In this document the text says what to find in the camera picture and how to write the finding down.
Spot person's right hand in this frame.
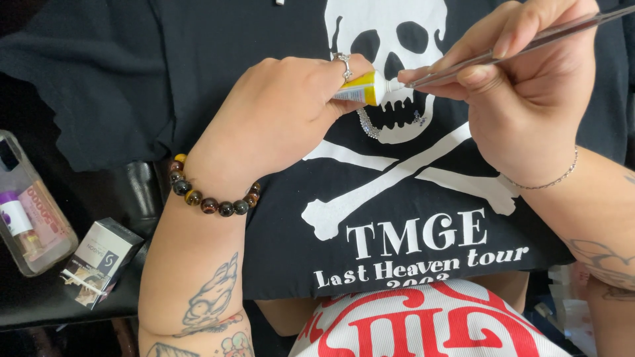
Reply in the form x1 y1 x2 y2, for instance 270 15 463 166
397 0 601 188

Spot person's left hand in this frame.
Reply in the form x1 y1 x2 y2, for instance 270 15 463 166
185 52 376 200

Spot silver metal tweezers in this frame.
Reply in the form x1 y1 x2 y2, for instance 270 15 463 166
404 4 635 90

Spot yellow white glue tube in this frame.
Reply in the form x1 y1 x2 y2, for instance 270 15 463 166
331 69 406 107

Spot row of clear rhinestones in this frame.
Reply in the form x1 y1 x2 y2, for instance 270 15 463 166
356 108 383 140

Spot black skull print t-shirt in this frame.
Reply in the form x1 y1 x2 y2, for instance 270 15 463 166
0 0 635 301

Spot person's right leg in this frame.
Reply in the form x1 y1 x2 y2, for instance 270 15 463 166
465 270 531 314

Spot person's leg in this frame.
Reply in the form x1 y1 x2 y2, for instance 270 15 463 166
254 297 320 339
465 270 531 314

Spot clear plastic packets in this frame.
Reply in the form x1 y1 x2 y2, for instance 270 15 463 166
536 263 597 356

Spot person's left leg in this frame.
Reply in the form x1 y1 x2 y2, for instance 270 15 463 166
254 297 320 339

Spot white grey cigarette box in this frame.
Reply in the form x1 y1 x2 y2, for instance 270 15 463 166
59 217 145 311

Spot pink banknote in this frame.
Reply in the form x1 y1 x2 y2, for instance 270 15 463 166
18 184 71 259

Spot phone in clear case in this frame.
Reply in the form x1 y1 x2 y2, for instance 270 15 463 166
0 130 80 277

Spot small purple cap bottle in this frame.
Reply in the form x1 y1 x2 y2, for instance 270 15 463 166
0 191 36 258

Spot black leather bench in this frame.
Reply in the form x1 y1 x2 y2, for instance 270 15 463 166
0 72 172 333

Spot thin silver chain bracelet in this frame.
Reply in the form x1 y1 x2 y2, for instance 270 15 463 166
503 145 580 191

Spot silver finger ring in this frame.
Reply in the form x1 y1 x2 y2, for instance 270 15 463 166
331 52 354 84

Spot brown bead bracelet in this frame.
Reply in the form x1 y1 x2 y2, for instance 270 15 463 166
169 153 262 218

